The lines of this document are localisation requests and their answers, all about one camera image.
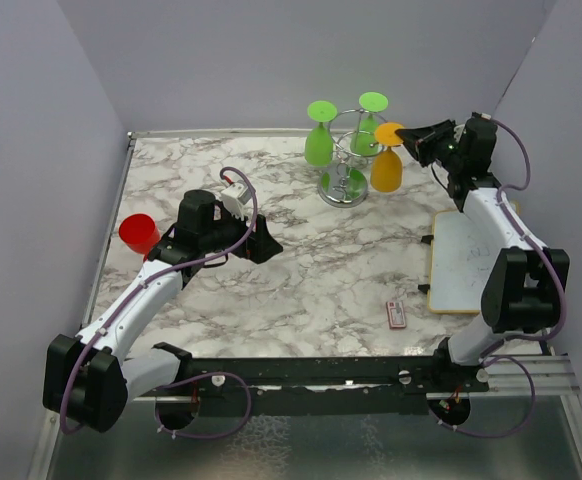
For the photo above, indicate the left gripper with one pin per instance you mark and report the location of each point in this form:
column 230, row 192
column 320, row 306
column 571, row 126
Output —
column 261, row 245

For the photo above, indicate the small whiteboard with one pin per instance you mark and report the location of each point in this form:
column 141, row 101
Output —
column 464, row 249

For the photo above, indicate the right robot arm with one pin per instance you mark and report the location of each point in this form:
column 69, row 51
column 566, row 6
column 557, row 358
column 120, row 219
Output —
column 524, row 296

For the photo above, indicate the red wine glass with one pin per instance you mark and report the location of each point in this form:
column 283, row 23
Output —
column 139, row 233

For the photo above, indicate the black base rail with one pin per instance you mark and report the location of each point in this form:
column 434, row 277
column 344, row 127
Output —
column 316, row 386

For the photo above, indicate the chrome wine glass rack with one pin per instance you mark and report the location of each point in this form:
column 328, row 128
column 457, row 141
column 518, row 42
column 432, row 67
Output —
column 342, row 183

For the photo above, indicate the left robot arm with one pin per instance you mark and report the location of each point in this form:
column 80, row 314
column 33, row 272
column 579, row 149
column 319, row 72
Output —
column 89, row 377

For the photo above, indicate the red white eraser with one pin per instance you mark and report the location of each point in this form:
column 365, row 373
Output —
column 395, row 314

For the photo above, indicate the orange wine glass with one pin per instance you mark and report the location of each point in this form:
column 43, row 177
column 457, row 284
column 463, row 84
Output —
column 387, row 168

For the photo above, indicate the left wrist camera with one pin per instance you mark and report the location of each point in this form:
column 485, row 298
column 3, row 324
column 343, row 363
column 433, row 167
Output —
column 235, row 197

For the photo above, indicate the green wine glass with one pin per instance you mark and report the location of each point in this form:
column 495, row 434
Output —
column 363, row 141
column 319, row 144

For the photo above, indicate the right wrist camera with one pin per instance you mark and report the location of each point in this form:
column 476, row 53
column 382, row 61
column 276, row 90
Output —
column 475, row 116

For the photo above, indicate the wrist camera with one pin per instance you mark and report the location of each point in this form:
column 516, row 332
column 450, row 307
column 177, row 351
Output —
column 475, row 116
column 235, row 197

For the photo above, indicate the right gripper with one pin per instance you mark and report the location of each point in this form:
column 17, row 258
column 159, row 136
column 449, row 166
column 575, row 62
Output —
column 419, row 141

